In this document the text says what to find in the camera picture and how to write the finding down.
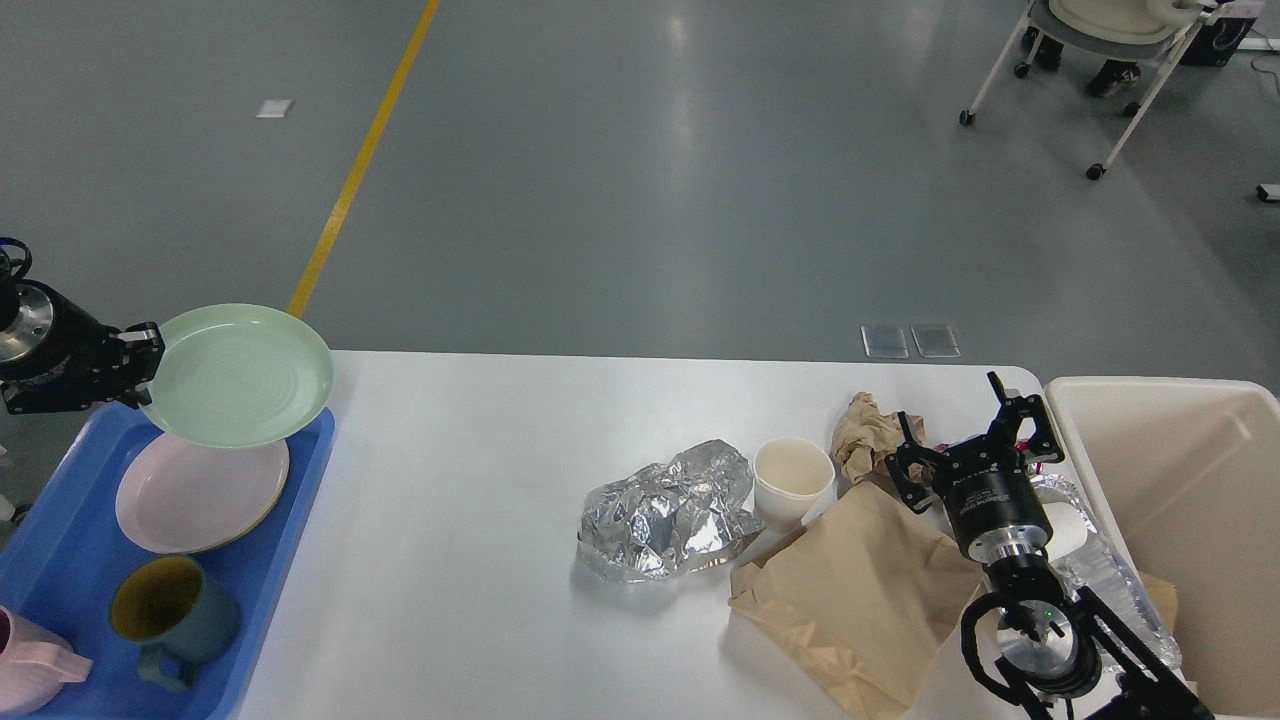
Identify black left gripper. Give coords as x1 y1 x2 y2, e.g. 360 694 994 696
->
1 281 165 415

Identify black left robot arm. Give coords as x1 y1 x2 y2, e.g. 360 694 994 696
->
1 237 165 415

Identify pink plate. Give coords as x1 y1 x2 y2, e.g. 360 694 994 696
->
114 433 291 553

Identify white paper on floor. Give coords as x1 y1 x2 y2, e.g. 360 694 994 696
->
255 99 294 120

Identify crumpled aluminium foil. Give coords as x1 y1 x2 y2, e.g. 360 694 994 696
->
577 439 765 583

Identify white office chair right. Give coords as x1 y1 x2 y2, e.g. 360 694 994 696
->
957 1 1235 181

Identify floor socket plate left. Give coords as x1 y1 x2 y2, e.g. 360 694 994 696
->
860 324 910 360

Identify white paper cup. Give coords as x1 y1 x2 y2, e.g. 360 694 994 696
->
751 437 837 532

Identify person's feet under chair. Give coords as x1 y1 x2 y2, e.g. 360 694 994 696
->
1020 28 1140 97

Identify floor socket plate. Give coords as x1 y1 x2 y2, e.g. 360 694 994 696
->
860 324 910 360
910 324 963 359

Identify crumpled brown paper ball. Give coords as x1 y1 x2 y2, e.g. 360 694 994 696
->
828 392 904 486

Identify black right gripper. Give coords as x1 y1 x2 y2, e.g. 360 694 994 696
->
884 372 1065 565

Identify clear plastic bottle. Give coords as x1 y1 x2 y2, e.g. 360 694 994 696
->
1030 474 1181 670

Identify brown paper bag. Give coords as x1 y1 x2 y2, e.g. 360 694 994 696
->
730 483 980 719

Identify blue plastic tray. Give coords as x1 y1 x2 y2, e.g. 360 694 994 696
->
1 405 335 719

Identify beige plastic bin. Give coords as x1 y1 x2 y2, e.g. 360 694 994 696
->
1046 377 1279 719

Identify green plate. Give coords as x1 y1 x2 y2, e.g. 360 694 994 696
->
141 304 337 448

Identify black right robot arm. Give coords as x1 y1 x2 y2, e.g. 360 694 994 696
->
884 373 1211 719

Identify floor socket plate right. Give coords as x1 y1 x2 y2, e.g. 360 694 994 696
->
910 324 963 359

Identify pink mug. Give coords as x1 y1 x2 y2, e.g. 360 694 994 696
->
1 607 93 716

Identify dark teal mug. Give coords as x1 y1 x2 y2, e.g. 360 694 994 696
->
108 555 241 693

